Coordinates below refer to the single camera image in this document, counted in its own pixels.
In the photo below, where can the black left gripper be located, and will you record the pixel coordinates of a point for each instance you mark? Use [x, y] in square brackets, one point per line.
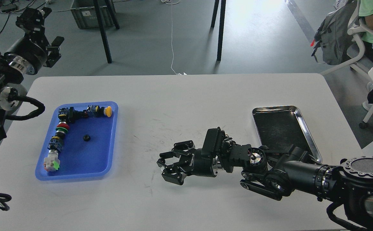
[25, 55]

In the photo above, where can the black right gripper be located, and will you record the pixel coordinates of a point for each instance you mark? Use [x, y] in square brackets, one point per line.
[190, 162]

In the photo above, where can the small black gear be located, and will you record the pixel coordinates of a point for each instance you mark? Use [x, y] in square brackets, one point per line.
[86, 137]

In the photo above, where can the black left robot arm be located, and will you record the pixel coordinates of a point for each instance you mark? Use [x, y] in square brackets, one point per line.
[14, 106]

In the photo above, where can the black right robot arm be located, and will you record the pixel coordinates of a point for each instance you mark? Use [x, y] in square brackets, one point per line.
[275, 174]

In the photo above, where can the grey plastic crate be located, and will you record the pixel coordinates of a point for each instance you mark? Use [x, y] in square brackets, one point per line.
[83, 12]

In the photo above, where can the black table leg left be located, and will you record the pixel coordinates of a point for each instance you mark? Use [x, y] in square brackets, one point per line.
[112, 14]

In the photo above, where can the black table leg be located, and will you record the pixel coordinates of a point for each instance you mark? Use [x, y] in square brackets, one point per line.
[222, 4]
[112, 14]

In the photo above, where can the blue plastic tray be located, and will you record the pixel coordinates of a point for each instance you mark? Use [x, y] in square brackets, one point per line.
[78, 158]

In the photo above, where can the silver metal tray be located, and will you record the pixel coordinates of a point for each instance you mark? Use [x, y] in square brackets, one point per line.
[279, 127]

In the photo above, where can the black table leg right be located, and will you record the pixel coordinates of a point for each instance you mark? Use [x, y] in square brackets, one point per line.
[222, 4]

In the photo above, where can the grey backpack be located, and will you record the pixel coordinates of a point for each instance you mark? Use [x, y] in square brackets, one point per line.
[331, 40]

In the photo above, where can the white office chair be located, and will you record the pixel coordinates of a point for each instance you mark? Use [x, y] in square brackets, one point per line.
[361, 29]

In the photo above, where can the yellow push button switch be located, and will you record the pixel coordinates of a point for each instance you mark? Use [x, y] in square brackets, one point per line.
[98, 111]

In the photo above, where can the green push button switch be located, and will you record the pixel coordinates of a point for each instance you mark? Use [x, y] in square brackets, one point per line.
[61, 132]

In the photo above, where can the blue black switch block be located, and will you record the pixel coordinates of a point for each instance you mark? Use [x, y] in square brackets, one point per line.
[56, 143]

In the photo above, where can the white green switch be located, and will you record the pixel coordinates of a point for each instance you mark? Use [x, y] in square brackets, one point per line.
[52, 162]

